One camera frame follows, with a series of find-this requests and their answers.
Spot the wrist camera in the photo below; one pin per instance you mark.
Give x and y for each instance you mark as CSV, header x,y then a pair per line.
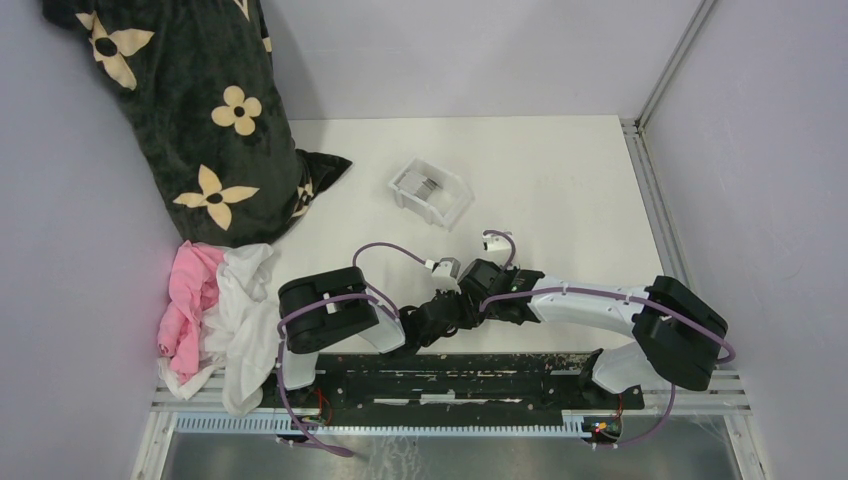
x,y
444,273
494,243

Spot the white cloth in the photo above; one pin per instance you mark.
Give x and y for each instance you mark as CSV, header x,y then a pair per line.
x,y
238,335

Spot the pink cloth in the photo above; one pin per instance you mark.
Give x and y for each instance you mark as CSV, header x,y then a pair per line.
x,y
192,289

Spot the clear plastic card box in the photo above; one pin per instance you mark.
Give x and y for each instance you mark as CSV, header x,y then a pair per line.
x,y
438,196

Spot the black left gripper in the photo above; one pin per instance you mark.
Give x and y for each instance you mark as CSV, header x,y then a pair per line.
x,y
470,309

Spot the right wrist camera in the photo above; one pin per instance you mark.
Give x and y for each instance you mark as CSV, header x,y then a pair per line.
x,y
494,243

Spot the stack of grey cards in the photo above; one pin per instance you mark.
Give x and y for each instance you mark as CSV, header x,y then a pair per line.
x,y
417,184

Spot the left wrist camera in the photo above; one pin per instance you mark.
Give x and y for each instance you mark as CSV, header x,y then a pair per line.
x,y
444,273

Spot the aluminium frame rail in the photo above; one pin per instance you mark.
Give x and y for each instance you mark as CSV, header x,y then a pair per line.
x,y
729,404

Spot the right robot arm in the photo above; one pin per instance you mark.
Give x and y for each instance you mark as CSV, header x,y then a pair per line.
x,y
673,335

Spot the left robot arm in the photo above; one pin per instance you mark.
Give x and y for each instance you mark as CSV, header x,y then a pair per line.
x,y
322,310

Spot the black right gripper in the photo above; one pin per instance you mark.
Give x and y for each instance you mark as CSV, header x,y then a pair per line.
x,y
511,272

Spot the black floral plush blanket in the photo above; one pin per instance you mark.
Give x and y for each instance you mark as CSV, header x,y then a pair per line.
x,y
195,80

